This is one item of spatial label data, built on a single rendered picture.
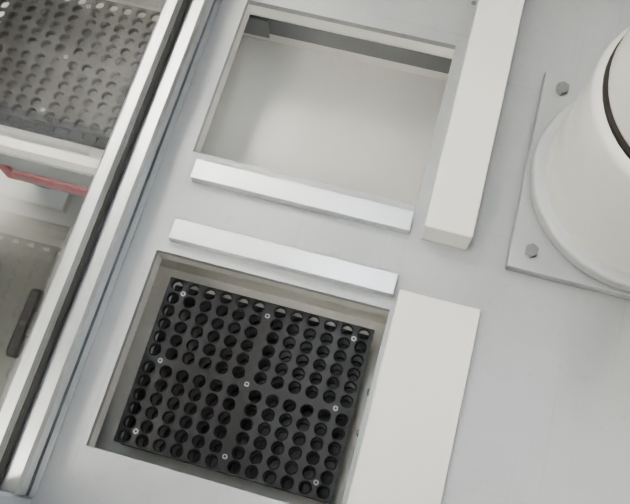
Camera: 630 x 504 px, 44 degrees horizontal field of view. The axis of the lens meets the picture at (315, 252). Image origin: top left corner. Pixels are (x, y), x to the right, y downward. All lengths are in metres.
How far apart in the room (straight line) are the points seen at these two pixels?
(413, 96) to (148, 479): 0.56
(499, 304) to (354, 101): 0.35
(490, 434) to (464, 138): 0.29
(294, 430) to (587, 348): 0.29
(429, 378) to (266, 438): 0.17
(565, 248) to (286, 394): 0.31
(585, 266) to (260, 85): 0.46
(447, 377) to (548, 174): 0.22
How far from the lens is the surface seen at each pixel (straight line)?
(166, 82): 0.84
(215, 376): 0.81
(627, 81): 0.65
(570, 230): 0.79
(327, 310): 0.88
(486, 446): 0.76
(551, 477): 0.77
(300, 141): 0.97
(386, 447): 0.73
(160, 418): 0.81
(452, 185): 0.78
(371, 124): 0.98
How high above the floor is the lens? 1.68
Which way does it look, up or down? 70 degrees down
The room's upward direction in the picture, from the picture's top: 2 degrees counter-clockwise
